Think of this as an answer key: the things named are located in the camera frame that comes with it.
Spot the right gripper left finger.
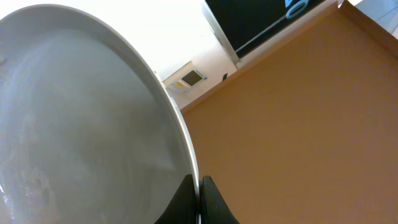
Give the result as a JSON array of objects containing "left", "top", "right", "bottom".
[{"left": 155, "top": 174, "right": 197, "bottom": 224}]

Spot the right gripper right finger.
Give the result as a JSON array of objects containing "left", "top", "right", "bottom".
[{"left": 200, "top": 175, "right": 239, "bottom": 224}]

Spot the pale blue plate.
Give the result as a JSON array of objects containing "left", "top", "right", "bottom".
[{"left": 1, "top": 4, "right": 200, "bottom": 223}]

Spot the white wall control panel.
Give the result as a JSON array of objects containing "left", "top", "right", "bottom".
[{"left": 163, "top": 61, "right": 207, "bottom": 94}]

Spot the dark framed wall board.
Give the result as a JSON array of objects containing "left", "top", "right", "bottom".
[{"left": 200, "top": 0, "right": 338, "bottom": 67}]

